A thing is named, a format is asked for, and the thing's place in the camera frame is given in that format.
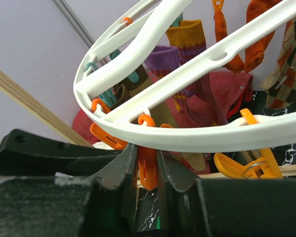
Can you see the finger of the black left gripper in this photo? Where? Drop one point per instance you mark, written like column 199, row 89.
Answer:
column 26, row 154

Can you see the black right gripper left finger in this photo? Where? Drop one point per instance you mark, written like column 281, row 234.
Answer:
column 99, row 205

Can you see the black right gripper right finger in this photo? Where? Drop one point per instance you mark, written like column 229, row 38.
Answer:
column 190, row 206

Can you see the orange gripped clothes peg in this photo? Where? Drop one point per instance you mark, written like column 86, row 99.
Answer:
column 147, row 167

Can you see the yellow orange clothes peg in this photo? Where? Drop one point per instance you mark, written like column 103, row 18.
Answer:
column 263, row 168

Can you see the white round clip hanger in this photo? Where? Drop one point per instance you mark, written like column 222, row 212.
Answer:
column 123, row 47

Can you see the white crumpled cloth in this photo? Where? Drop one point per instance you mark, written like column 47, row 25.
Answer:
column 102, row 145

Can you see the purple hanging sock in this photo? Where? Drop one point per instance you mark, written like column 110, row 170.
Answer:
column 192, row 97

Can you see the teal clothes peg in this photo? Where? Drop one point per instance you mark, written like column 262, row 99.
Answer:
column 108, row 96

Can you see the red patterned pillow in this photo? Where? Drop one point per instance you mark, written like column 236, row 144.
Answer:
column 230, row 90

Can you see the olive brown hanging sock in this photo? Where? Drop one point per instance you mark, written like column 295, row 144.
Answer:
column 168, row 139

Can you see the argyle brown hanging sock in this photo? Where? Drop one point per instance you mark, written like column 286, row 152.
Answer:
column 280, row 86

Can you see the orange hanging sock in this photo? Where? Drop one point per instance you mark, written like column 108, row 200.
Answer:
column 254, row 53

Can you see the maroon mustard hanging sock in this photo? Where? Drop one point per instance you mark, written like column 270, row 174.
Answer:
column 188, row 38

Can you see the wooden drying rack frame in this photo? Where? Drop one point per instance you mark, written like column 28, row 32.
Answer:
column 17, row 93

